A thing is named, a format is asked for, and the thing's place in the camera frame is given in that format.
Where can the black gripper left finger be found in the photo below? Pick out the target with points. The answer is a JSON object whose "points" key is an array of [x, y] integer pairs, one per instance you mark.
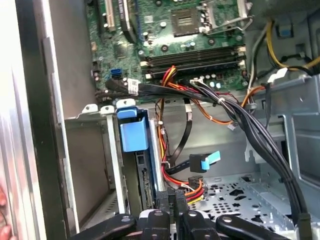
{"points": [[155, 225]]}

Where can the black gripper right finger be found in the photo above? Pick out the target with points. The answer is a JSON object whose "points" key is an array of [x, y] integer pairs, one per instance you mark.
{"points": [[192, 225]]}

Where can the hard disk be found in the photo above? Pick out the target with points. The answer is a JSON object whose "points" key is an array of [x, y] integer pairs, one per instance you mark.
{"points": [[132, 137]]}

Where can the metal disk bay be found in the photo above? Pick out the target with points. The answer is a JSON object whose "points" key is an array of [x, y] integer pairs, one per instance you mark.
{"points": [[112, 150]]}

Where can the black RAM slot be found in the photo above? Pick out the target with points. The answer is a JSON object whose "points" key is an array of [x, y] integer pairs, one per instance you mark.
{"points": [[205, 69], [205, 64], [205, 58], [205, 53]]}

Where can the white expansion slot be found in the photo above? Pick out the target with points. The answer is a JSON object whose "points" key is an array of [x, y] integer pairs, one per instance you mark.
{"points": [[110, 17]]}

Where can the person's hand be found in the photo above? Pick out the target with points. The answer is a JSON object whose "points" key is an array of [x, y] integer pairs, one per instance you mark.
{"points": [[3, 197]]}

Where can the blue motherboard port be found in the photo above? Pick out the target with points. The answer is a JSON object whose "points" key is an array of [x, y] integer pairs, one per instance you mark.
{"points": [[116, 74]]}

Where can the metal drive cage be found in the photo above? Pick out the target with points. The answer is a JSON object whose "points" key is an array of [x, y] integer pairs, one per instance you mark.
{"points": [[305, 105]]}

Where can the black PC case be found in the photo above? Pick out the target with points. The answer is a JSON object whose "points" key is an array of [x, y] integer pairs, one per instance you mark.
{"points": [[37, 100]]}

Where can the green motherboard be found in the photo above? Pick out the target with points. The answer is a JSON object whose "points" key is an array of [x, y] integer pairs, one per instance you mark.
{"points": [[175, 42]]}

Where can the metal locking lever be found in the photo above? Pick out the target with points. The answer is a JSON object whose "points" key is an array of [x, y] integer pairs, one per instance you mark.
{"points": [[226, 28]]}

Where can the CPU socket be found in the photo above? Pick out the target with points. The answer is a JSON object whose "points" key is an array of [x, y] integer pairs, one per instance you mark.
{"points": [[183, 21]]}

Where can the black graphics card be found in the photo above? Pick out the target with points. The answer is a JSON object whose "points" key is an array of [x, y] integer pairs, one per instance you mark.
{"points": [[127, 20]]}

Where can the metal socket cover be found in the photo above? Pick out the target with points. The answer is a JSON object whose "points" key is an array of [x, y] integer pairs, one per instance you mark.
{"points": [[242, 8]]}

